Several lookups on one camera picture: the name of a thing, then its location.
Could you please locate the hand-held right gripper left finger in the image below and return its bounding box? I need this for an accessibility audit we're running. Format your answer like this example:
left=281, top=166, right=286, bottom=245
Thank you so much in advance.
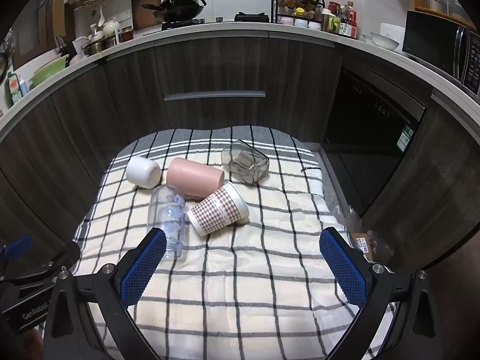
left=43, top=227, right=167, bottom=360

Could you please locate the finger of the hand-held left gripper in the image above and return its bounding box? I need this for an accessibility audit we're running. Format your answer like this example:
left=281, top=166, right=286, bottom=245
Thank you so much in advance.
left=9, top=241, right=81, bottom=287
left=0, top=234, right=33, bottom=271

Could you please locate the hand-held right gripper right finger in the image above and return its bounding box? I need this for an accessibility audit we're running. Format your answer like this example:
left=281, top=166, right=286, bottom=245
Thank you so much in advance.
left=319, top=227, right=445, bottom=360

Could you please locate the brown checked paper cup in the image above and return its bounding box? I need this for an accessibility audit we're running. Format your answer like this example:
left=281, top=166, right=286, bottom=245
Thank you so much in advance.
left=185, top=182, right=250, bottom=237

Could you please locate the white cup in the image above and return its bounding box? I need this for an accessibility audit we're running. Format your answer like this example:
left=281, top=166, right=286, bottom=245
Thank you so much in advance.
left=125, top=155, right=162, bottom=189

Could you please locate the pink cup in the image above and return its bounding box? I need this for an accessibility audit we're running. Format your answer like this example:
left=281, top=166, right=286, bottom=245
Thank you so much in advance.
left=166, top=157, right=226, bottom=201

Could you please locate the grey glass cup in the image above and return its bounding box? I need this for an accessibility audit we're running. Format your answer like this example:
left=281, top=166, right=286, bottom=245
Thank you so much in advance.
left=220, top=139, right=270, bottom=185

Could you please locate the cardboard box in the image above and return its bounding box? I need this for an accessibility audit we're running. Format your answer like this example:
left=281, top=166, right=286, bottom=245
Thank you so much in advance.
left=349, top=232, right=380, bottom=264

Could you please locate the clear plastic bag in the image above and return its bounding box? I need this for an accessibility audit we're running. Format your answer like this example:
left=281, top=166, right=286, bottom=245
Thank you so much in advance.
left=334, top=202, right=396, bottom=268

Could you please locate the clear plastic bottle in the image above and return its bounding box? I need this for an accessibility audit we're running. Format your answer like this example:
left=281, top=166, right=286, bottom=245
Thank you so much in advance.
left=149, top=184, right=187, bottom=261

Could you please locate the checked white cloth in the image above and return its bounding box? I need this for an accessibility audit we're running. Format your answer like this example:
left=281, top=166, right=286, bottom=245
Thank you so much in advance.
left=71, top=125, right=398, bottom=360

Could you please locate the black built-in dishwasher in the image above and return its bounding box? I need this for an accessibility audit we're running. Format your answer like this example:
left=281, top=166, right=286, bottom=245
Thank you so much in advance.
left=322, top=65, right=426, bottom=216

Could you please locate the green dish soap bottle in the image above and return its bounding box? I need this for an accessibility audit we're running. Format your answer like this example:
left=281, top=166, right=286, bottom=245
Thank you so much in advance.
left=4, top=71, right=23, bottom=106

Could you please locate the green plastic basin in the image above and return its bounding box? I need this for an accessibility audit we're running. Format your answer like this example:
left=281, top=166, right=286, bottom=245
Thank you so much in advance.
left=30, top=55, right=71, bottom=87

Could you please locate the black knife block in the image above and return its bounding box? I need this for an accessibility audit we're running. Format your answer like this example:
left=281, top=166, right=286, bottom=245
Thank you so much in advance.
left=55, top=35, right=76, bottom=58

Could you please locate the steel pot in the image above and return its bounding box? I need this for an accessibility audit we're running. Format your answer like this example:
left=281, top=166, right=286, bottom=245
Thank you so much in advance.
left=82, top=35, right=117, bottom=56

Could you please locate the large white bowl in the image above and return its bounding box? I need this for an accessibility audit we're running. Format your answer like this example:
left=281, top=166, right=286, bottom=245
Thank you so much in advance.
left=370, top=32, right=403, bottom=52

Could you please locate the white rice cooker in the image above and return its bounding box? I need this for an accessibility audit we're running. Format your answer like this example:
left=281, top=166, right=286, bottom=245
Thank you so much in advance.
left=379, top=22, right=406, bottom=46

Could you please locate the black microwave oven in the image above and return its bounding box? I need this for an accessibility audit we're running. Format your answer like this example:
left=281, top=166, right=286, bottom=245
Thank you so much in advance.
left=403, top=9, right=480, bottom=96

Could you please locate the black gas stove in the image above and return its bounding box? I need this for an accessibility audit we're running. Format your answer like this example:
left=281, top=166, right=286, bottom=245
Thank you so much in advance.
left=161, top=12, right=271, bottom=31

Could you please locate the brown cutting board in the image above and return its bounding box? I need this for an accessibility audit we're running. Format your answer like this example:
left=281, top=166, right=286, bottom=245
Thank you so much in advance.
left=131, top=0, right=163, bottom=31

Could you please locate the black wok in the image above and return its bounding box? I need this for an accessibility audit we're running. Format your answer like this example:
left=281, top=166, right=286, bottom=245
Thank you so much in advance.
left=142, top=0, right=208, bottom=23

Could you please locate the black spice rack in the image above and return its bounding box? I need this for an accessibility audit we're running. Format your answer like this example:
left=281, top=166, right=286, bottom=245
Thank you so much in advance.
left=272, top=0, right=325, bottom=25

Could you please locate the metal drawer handle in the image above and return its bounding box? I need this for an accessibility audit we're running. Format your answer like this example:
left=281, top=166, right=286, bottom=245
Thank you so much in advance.
left=164, top=90, right=267, bottom=102

